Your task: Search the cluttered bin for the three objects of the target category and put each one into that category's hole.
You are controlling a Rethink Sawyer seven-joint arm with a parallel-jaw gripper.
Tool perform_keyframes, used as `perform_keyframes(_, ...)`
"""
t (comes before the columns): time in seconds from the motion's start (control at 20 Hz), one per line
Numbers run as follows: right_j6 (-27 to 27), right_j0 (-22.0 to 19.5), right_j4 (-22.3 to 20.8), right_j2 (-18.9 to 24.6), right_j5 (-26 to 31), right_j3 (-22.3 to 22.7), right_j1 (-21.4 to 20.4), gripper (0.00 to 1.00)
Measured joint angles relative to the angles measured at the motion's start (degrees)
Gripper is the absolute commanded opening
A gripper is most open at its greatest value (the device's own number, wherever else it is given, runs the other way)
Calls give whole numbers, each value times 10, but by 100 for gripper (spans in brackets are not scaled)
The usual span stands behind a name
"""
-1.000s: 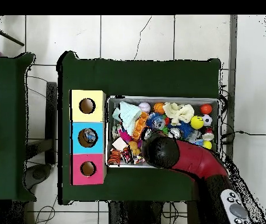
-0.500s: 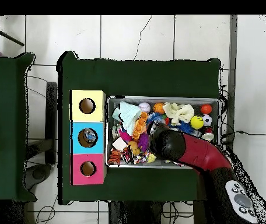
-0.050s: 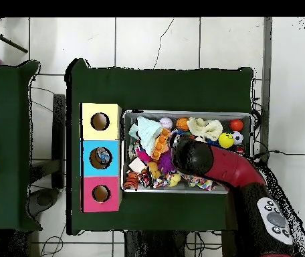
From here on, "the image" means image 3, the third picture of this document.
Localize clear plastic packet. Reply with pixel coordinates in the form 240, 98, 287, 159
95, 147, 112, 165

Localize shallow silver mesh bin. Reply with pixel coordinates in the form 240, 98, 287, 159
120, 109, 255, 195

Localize wooden box with three holes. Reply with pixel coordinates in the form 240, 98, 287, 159
80, 103, 122, 213

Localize orange plastic compartment tray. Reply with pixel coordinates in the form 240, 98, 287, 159
151, 128, 171, 161

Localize light blue knitted cloth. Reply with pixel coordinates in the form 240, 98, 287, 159
128, 115, 163, 157

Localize small white baseball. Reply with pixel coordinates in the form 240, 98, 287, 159
159, 116, 174, 131

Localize small orange basketball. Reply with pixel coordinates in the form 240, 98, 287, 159
175, 116, 190, 132

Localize tiger plush toy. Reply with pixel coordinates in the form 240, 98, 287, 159
122, 171, 140, 190

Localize dark green table cloth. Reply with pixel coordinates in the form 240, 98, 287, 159
65, 58, 254, 236
0, 60, 42, 232

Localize cream waffle cloth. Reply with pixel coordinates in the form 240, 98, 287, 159
185, 116, 223, 143

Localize yellow smiley ball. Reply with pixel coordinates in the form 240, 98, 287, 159
217, 132, 234, 149

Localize small soccer ball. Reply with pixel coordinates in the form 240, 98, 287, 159
231, 131, 244, 145

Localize plain orange ball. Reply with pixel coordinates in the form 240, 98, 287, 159
229, 118, 244, 132

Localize black metal stand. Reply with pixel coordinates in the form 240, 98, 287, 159
29, 93, 66, 189

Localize dark gray round base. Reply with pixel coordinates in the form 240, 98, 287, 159
29, 188, 60, 218

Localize black tripod leg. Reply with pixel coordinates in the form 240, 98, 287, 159
0, 17, 29, 54

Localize black floor cable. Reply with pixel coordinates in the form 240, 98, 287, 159
252, 149, 305, 160

